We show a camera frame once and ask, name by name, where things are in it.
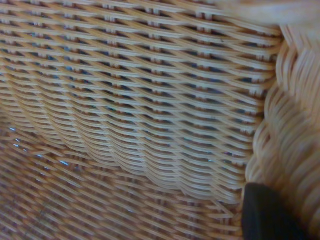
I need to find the orange wicker basket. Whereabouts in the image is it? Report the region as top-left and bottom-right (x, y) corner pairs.
(0, 0), (320, 240)

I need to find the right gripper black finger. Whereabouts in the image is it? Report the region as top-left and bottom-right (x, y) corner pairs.
(240, 182), (305, 240)

